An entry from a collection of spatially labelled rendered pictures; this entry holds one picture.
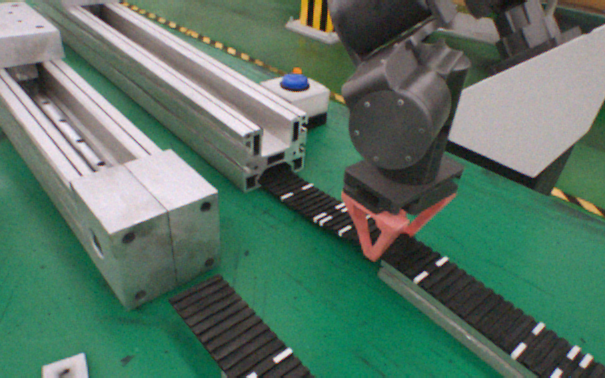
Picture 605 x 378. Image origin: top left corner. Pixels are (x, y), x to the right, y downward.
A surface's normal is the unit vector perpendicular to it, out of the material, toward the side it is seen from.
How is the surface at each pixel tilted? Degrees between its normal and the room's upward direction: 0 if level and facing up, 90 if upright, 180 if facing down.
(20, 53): 90
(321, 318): 0
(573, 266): 0
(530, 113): 90
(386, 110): 90
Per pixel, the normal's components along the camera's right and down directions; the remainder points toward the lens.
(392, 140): -0.46, 0.50
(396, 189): 0.07, -0.80
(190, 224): 0.65, 0.49
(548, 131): -0.71, 0.38
